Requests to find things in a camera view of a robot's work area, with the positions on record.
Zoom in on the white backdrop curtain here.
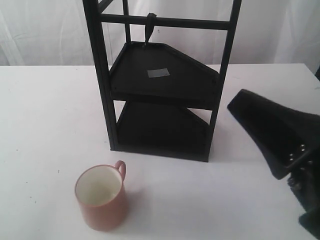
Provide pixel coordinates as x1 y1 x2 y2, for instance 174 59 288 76
0 0 320 72

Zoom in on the grey label sticker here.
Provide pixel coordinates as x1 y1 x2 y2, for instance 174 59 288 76
147 68 170 78

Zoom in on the black shelf rack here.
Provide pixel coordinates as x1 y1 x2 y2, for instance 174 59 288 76
83 0 242 162

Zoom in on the terracotta ceramic mug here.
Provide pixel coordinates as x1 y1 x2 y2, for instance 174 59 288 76
74 160 129 232

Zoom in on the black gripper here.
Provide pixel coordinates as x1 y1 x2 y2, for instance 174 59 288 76
227 89 320 240

